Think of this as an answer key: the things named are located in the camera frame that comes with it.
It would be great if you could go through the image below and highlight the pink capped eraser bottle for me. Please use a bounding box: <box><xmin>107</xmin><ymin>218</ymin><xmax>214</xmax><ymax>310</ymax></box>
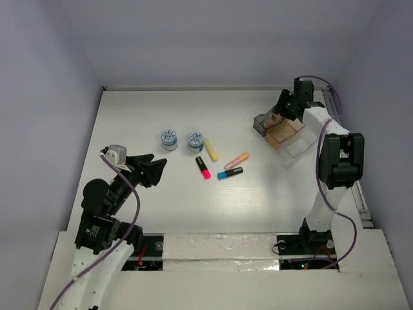
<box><xmin>263</xmin><ymin>113</ymin><xmax>281</xmax><ymax>129</ymax></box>

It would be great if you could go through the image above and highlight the blue lidded round jar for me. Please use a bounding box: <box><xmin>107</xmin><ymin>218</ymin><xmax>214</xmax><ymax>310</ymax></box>
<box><xmin>187</xmin><ymin>131</ymin><xmax>204</xmax><ymax>153</ymax></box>

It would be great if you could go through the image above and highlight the black pink highlighter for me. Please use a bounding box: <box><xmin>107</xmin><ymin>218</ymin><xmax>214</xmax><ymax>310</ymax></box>
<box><xmin>195</xmin><ymin>156</ymin><xmax>211</xmax><ymax>180</ymax></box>

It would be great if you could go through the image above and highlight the yellow highlighter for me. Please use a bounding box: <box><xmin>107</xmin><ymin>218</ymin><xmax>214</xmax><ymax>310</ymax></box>
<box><xmin>204</xmin><ymin>139</ymin><xmax>219</xmax><ymax>163</ymax></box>

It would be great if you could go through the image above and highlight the orange highlighter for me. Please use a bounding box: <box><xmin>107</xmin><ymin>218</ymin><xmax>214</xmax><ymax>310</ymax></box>
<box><xmin>224</xmin><ymin>152</ymin><xmax>249</xmax><ymax>170</ymax></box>

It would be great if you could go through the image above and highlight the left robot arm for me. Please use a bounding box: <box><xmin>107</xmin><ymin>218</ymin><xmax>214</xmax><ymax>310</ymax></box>
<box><xmin>50</xmin><ymin>145</ymin><xmax>167</xmax><ymax>309</ymax></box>

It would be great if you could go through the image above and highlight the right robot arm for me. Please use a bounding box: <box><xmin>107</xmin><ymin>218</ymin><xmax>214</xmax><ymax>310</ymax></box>
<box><xmin>272</xmin><ymin>89</ymin><xmax>365</xmax><ymax>256</ymax></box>

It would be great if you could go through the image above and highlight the smoky grey plastic bin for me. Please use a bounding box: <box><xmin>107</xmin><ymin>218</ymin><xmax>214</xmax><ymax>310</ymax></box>
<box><xmin>253</xmin><ymin>109</ymin><xmax>284</xmax><ymax>138</ymax></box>

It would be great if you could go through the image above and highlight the amber plastic bin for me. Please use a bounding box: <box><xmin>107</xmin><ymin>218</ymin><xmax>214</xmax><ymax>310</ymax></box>
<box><xmin>265</xmin><ymin>119</ymin><xmax>305</xmax><ymax>150</ymax></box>

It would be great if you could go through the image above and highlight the clear plastic bin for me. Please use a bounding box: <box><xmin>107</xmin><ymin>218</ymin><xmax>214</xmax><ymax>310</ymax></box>
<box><xmin>278</xmin><ymin>127</ymin><xmax>317</xmax><ymax>168</ymax></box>

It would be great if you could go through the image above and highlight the black blue highlighter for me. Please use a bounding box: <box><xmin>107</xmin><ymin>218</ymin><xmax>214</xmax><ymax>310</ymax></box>
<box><xmin>217</xmin><ymin>167</ymin><xmax>243</xmax><ymax>180</ymax></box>

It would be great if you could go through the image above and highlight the white foam front board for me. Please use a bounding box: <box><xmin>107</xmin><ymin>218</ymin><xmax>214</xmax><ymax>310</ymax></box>
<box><xmin>37</xmin><ymin>229</ymin><xmax>403</xmax><ymax>310</ymax></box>

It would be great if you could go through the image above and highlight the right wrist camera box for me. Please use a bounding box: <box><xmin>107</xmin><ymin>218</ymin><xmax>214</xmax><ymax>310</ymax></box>
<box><xmin>293</xmin><ymin>77</ymin><xmax>314</xmax><ymax>97</ymax></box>

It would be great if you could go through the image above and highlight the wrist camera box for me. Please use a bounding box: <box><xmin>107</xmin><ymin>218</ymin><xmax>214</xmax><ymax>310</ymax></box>
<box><xmin>99</xmin><ymin>145</ymin><xmax>128</xmax><ymax>170</ymax></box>
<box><xmin>293</xmin><ymin>77</ymin><xmax>314</xmax><ymax>97</ymax></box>

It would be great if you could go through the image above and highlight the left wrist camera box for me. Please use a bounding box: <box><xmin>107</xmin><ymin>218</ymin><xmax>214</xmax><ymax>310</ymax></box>
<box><xmin>99</xmin><ymin>145</ymin><xmax>128</xmax><ymax>170</ymax></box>

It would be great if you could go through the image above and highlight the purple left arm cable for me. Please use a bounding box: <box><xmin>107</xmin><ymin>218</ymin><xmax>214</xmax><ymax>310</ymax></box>
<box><xmin>48</xmin><ymin>154</ymin><xmax>141</xmax><ymax>310</ymax></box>

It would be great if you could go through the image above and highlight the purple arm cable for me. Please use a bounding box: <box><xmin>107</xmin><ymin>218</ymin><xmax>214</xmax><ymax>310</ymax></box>
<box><xmin>48</xmin><ymin>154</ymin><xmax>141</xmax><ymax>310</ymax></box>
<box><xmin>288</xmin><ymin>75</ymin><xmax>358</xmax><ymax>271</ymax></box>

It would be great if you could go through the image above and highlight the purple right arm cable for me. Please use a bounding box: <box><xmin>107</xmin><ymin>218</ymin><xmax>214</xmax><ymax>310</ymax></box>
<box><xmin>288</xmin><ymin>75</ymin><xmax>358</xmax><ymax>271</ymax></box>

